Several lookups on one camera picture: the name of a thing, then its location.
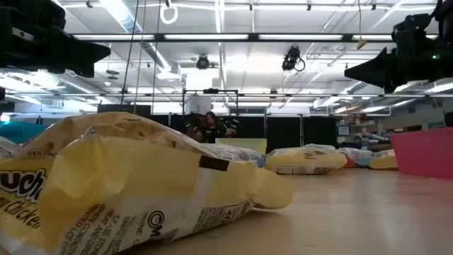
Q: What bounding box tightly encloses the hanging yellow connector cable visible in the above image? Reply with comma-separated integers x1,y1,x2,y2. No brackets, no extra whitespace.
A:
356,0,367,50

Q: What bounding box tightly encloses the black room divider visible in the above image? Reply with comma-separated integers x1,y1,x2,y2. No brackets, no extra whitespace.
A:
267,115,338,154

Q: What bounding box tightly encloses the black panel screen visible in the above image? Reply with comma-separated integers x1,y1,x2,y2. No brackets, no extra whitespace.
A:
97,103,152,116

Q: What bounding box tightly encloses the white cable ring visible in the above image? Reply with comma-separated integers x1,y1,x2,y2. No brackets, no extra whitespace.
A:
159,0,179,25

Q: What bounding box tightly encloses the blue plastic bin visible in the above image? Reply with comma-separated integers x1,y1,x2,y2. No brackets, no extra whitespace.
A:
0,120,49,145

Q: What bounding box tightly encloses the hanging black cable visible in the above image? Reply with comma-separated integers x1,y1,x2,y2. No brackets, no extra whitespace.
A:
120,0,141,106

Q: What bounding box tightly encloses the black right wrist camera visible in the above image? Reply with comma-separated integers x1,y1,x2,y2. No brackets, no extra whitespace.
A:
391,13,432,36

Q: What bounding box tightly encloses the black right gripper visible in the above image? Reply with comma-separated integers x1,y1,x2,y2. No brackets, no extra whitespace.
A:
345,33,453,94

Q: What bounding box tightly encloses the black ceiling camera with cable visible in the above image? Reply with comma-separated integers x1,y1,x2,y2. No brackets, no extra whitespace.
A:
281,45,306,73

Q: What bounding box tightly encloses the hanging olive cable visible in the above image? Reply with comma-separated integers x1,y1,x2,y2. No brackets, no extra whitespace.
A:
132,0,147,114

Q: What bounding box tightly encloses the silver ceiling air duct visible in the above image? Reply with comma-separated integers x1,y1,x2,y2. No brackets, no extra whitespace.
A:
101,0,178,77

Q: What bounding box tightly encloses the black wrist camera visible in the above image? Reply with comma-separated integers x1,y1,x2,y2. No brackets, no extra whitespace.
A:
21,0,67,28
391,13,432,36

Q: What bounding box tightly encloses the overhead LED light bar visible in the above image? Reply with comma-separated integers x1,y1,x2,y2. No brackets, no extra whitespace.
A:
69,32,440,43

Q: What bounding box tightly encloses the red plastic bin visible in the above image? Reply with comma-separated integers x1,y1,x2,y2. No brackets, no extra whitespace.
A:
390,127,453,180

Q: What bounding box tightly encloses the round black ceiling device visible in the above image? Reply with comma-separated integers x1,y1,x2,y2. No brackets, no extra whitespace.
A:
195,54,211,71

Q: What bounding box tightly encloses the yellow plastic bin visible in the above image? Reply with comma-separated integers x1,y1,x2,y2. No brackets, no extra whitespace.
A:
214,137,268,157

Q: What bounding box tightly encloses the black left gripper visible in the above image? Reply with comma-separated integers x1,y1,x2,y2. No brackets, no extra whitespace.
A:
0,21,111,78

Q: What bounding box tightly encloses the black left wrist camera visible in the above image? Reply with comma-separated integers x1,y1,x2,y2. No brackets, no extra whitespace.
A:
21,0,67,28

